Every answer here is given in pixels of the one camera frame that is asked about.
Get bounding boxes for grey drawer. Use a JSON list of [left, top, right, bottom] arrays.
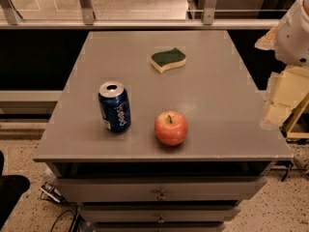
[[79, 205, 239, 224], [54, 177, 267, 203]]

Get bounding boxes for top grey drawer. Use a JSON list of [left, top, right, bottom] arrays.
[[54, 177, 267, 203]]

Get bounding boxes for green and yellow sponge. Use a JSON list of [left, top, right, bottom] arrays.
[[150, 47, 186, 73]]

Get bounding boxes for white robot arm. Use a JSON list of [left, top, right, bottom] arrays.
[[255, 0, 309, 131]]

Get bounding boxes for black floor cable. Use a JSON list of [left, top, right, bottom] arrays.
[[49, 206, 81, 232]]

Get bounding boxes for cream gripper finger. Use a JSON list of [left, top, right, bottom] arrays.
[[260, 65, 309, 131], [255, 26, 278, 50]]

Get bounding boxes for grey drawer cabinet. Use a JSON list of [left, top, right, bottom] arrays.
[[35, 31, 292, 232]]

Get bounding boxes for metal window railing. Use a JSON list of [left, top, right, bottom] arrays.
[[0, 0, 295, 30]]

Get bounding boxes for blue Pepsi can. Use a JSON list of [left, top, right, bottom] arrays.
[[98, 81, 131, 132]]

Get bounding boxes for black chair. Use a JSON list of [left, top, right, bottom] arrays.
[[0, 151, 30, 229]]

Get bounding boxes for power strip on floor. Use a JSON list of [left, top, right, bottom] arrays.
[[41, 182, 63, 203]]

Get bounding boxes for red apple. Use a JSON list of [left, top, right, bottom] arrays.
[[154, 111, 188, 146]]

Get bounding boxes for middle grey drawer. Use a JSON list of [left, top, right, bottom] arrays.
[[79, 205, 239, 224]]

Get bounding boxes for yellow metal frame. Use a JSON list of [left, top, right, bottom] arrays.
[[284, 93, 309, 140]]

